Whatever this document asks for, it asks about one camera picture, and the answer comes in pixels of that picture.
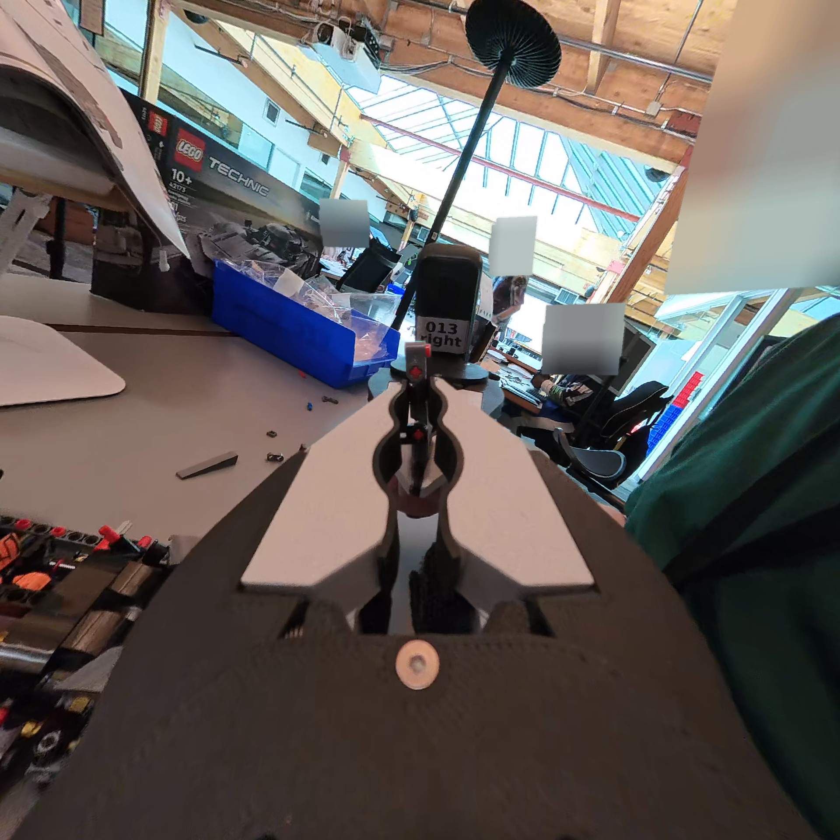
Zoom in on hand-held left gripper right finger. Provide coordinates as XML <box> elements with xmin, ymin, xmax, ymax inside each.
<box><xmin>428</xmin><ymin>379</ymin><xmax>595</xmax><ymax>623</ymax></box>

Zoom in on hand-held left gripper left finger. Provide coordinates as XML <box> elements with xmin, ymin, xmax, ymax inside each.
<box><xmin>241</xmin><ymin>384</ymin><xmax>411</xmax><ymax>623</ymax></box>

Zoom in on scattered small lego pieces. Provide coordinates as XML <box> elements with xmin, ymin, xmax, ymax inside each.
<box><xmin>262</xmin><ymin>371</ymin><xmax>342</xmax><ymax>463</ymax></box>

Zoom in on grey wedge lego piece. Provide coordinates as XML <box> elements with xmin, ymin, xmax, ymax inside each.
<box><xmin>176</xmin><ymin>451</ymin><xmax>238</xmax><ymax>480</ymax></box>

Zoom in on partly built lego model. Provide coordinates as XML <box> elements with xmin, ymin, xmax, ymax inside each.
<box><xmin>0</xmin><ymin>515</ymin><xmax>201</xmax><ymax>795</ymax></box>

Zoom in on dark lego set box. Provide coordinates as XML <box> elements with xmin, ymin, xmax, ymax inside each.
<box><xmin>91</xmin><ymin>88</ymin><xmax>329</xmax><ymax>312</ymax></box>

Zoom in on black office chair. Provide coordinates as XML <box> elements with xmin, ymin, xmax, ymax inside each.
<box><xmin>515</xmin><ymin>381</ymin><xmax>673</xmax><ymax>509</ymax></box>
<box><xmin>338</xmin><ymin>239</ymin><xmax>403</xmax><ymax>296</ymax></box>

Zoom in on clear plastic bags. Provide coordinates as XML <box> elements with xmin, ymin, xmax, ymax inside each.
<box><xmin>220</xmin><ymin>259</ymin><xmax>395</xmax><ymax>365</ymax></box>

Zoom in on blue plastic bin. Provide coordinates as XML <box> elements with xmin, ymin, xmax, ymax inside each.
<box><xmin>211</xmin><ymin>259</ymin><xmax>401</xmax><ymax>389</ymax></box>

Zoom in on stack of blue red bins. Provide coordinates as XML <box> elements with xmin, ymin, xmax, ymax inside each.
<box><xmin>646</xmin><ymin>371</ymin><xmax>706</xmax><ymax>457</ymax></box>

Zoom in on white ceiling projector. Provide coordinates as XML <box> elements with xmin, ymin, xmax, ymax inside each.
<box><xmin>308</xmin><ymin>20</ymin><xmax>383</xmax><ymax>89</ymax></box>

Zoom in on black pole stand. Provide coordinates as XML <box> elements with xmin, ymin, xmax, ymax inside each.
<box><xmin>392</xmin><ymin>0</ymin><xmax>563</xmax><ymax>332</ymax></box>

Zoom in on person's green shirt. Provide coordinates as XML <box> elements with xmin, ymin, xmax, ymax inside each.
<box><xmin>623</xmin><ymin>285</ymin><xmax>840</xmax><ymax>840</ymax></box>

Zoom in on open instruction booklet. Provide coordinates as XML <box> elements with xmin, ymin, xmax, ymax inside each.
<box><xmin>0</xmin><ymin>0</ymin><xmax>191</xmax><ymax>260</ymax></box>

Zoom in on black lanyard strap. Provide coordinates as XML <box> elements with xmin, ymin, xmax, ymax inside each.
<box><xmin>666</xmin><ymin>453</ymin><xmax>840</xmax><ymax>585</ymax></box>

